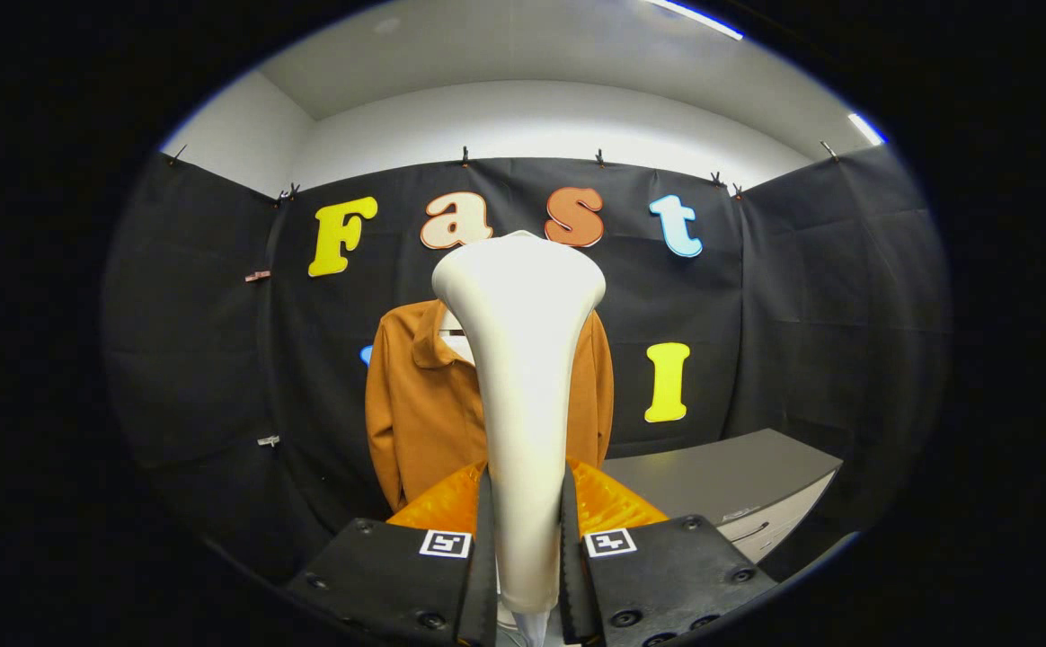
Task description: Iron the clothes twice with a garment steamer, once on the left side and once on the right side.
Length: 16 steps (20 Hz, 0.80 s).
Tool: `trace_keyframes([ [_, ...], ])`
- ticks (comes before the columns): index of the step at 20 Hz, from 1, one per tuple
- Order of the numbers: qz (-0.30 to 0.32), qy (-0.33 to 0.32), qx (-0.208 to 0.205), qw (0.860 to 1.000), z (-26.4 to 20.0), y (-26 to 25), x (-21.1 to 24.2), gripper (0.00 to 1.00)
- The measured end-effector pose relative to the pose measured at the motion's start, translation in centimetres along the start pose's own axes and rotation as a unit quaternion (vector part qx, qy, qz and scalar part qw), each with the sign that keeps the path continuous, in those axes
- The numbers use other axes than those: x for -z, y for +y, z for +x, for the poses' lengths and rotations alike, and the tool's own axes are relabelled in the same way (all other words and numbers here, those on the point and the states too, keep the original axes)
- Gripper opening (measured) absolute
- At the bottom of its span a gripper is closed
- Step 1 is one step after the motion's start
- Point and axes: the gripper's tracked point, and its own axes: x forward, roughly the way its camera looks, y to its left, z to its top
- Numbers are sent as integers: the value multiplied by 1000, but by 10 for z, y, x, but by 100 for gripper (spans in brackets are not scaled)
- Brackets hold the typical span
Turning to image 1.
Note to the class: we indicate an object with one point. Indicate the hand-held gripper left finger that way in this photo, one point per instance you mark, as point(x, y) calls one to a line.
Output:
point(397, 584)

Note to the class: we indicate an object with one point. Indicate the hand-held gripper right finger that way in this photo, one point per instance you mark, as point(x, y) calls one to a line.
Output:
point(667, 575)

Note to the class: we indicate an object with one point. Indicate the brown button shirt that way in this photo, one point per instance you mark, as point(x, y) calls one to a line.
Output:
point(415, 422)

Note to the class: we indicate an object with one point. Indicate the white garment steamer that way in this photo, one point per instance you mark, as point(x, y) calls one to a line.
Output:
point(523, 359)

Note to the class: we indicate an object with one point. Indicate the grey cabinet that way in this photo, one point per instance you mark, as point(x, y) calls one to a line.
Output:
point(721, 476)

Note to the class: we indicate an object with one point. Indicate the white mannequin torso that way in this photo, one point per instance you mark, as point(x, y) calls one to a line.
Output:
point(457, 341)

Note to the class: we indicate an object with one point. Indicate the black backdrop cloth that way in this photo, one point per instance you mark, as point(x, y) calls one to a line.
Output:
point(802, 314)

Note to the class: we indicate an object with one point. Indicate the pink clip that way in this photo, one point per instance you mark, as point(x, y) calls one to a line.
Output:
point(257, 276)

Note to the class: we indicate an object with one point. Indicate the small ceiling light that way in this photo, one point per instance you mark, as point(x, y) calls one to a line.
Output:
point(866, 128)

